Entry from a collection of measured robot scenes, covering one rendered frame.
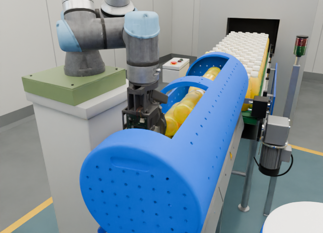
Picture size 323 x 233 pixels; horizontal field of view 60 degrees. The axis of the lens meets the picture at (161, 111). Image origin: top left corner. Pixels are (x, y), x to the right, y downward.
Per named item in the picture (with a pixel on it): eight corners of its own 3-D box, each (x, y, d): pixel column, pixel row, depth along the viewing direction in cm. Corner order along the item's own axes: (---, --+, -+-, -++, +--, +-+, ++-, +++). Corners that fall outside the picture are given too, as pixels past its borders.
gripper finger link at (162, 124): (150, 140, 74) (144, 110, 71) (153, 137, 75) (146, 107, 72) (167, 141, 72) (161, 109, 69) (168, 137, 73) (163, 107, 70)
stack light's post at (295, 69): (263, 215, 201) (292, 65, 156) (263, 211, 204) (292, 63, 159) (269, 216, 200) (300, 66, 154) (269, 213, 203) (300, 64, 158)
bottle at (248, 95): (232, 110, 150) (236, 76, 143) (238, 105, 156) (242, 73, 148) (245, 113, 146) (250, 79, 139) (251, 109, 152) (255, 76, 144)
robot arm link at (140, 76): (135, 57, 69) (166, 60, 66) (135, 75, 71) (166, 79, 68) (120, 65, 63) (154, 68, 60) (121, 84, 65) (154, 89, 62)
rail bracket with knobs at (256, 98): (246, 118, 140) (249, 99, 136) (247, 112, 146) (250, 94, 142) (267, 121, 137) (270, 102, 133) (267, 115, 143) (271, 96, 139)
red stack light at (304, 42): (294, 45, 151) (295, 38, 149) (293, 43, 156) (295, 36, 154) (307, 46, 149) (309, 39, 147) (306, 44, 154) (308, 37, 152)
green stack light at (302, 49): (292, 55, 153) (294, 45, 151) (292, 52, 158) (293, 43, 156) (305, 55, 151) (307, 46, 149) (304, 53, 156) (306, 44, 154)
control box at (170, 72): (162, 82, 161) (162, 64, 156) (173, 73, 178) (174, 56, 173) (179, 84, 157) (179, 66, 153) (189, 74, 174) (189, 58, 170)
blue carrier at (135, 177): (90, 239, 69) (65, 136, 58) (189, 107, 143) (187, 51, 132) (204, 271, 58) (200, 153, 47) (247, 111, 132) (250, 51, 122)
